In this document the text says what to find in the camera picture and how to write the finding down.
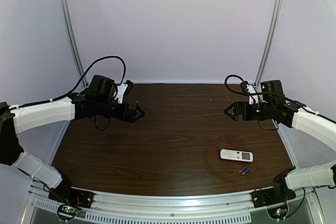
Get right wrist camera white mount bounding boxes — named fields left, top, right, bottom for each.
left=240, top=81, right=261, bottom=104

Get white remote control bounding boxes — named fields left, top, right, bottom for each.
left=219, top=149, right=254, bottom=163

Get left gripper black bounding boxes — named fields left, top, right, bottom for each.
left=94, top=99, right=144, bottom=124

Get left circuit board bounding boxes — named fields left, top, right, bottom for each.
left=56, top=204, right=82, bottom=222

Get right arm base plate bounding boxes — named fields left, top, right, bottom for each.
left=250, top=187, right=296, bottom=208

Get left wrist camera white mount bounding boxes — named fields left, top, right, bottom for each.
left=115, top=80, right=134, bottom=104

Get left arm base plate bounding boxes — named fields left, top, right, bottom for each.
left=48, top=186, right=94, bottom=209

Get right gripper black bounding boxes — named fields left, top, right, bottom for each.
left=225, top=102, right=275, bottom=122

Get right circuit board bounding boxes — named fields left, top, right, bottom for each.
left=267, top=204, right=289, bottom=220

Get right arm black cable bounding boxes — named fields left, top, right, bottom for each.
left=225, top=74, right=263, bottom=96

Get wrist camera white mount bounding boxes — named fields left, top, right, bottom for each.
left=240, top=81, right=261, bottom=104
left=115, top=80, right=134, bottom=104

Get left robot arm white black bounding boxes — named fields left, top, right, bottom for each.
left=1, top=75, right=145, bottom=205

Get front aluminium rail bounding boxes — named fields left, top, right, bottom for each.
left=18, top=181, right=325, bottom=223

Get blue battery lower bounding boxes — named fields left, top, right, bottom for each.
left=241, top=169, right=250, bottom=176

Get right aluminium frame post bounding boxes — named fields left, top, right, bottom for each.
left=255, top=0, right=284, bottom=85

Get aluminium frame post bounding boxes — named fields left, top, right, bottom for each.
left=255, top=0, right=284, bottom=85
left=60, top=0, right=84, bottom=77

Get circuit board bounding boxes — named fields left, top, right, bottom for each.
left=56, top=204, right=82, bottom=222
left=267, top=204, right=289, bottom=220

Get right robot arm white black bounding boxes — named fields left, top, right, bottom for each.
left=224, top=80, right=335, bottom=204

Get left aluminium frame post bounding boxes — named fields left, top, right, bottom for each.
left=60, top=0, right=84, bottom=77

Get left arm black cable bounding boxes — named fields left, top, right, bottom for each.
left=15, top=56, right=127, bottom=109

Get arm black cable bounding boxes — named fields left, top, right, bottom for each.
left=225, top=74, right=263, bottom=96
left=15, top=56, right=127, bottom=109

